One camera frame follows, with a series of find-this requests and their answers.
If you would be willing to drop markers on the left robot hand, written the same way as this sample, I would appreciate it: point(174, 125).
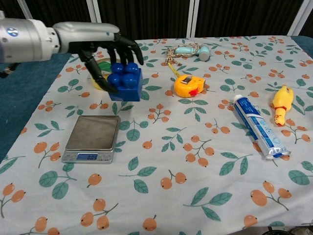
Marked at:
point(83, 34)

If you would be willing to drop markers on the blue building block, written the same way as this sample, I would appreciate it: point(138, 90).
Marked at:
point(128, 91)

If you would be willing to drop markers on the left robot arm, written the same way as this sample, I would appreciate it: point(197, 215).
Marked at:
point(24, 40)

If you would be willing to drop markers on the silver digital kitchen scale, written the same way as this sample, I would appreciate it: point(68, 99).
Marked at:
point(94, 133)

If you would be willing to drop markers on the yellow packing tape roll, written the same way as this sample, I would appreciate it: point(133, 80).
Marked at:
point(97, 85)

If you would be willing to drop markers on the black white-framed folding screen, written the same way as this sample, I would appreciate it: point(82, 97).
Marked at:
point(159, 17)

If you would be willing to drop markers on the teal velvet table cover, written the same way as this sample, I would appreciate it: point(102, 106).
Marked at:
point(22, 93)

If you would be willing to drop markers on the yellow tape measure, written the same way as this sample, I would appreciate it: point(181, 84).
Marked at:
point(185, 89)

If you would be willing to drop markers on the floral print tablecloth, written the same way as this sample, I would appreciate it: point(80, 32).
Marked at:
point(156, 191)

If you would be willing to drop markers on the white blue toothpaste tube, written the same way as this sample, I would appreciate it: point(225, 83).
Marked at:
point(259, 127)

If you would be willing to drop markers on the yellow rubber chicken toy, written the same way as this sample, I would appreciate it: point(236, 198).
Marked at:
point(282, 99)

